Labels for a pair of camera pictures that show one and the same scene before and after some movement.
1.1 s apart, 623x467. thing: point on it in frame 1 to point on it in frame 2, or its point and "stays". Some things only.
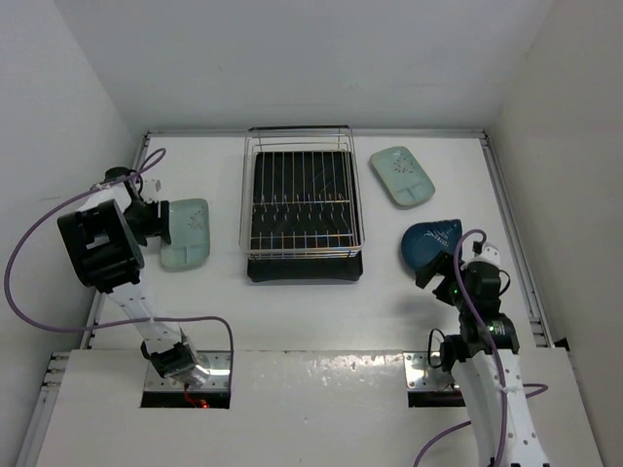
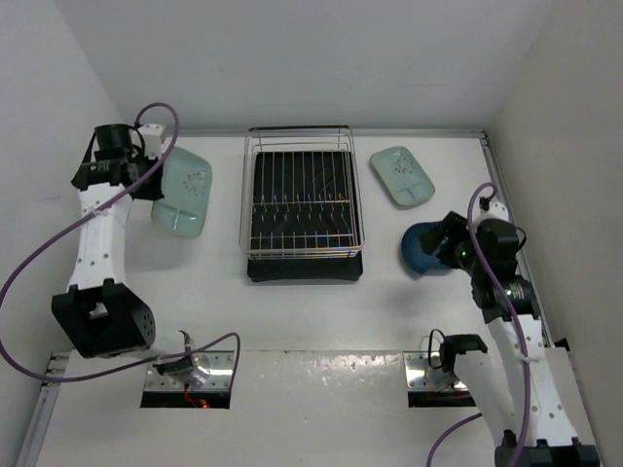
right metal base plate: (419, 376) stays
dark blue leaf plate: (421, 241) stays
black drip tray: (305, 217) stays
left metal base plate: (218, 365) stays
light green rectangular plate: (190, 234) to (186, 185)
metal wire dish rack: (300, 194) stays
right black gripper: (423, 275) to (453, 227)
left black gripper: (158, 227) to (154, 193)
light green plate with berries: (403, 176) stays
